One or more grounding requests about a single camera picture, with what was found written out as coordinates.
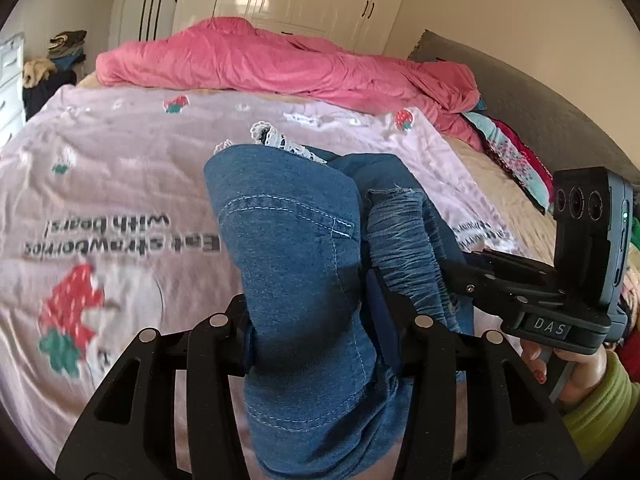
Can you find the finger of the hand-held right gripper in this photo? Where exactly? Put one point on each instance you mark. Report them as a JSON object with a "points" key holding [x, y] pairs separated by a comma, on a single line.
{"points": [[520, 269], [495, 295]]}

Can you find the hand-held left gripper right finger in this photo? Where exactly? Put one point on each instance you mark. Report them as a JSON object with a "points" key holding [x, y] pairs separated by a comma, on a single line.
{"points": [[385, 320]]}

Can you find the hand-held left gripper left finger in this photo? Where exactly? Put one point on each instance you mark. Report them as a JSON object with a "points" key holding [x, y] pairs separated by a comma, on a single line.
{"points": [[247, 345]]}

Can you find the blue denim pants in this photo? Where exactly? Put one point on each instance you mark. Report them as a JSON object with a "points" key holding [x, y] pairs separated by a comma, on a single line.
{"points": [[290, 260]]}

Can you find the person's green-sleeved right forearm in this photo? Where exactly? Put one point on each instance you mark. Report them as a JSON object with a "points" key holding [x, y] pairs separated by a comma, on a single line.
{"points": [[610, 410]]}

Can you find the person's right hand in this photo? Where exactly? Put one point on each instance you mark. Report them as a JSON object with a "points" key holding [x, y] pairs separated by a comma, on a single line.
{"points": [[582, 380]]}

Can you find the beige bed sheet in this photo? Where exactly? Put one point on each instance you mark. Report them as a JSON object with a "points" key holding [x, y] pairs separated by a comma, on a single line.
{"points": [[500, 195]]}

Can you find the pile of colourful clothes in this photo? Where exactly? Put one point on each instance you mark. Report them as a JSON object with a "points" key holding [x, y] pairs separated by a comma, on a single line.
{"points": [[515, 160]]}

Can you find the grey padded headboard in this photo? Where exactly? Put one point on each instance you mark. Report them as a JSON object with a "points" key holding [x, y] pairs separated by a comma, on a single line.
{"points": [[525, 95]]}

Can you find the pink strawberry printed blanket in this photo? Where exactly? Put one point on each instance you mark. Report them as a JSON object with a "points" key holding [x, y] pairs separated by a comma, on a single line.
{"points": [[125, 185]]}

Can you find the pink duvet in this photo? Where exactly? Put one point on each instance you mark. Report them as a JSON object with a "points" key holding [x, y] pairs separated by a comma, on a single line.
{"points": [[275, 65]]}

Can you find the dark cloth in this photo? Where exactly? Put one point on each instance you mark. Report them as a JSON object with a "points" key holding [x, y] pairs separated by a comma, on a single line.
{"points": [[47, 95]]}

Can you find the beige crumpled cloth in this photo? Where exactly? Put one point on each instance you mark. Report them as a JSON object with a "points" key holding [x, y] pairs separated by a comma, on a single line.
{"points": [[37, 70]]}

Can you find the white chest of drawers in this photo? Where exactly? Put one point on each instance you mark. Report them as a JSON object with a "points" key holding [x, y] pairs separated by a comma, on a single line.
{"points": [[10, 90]]}

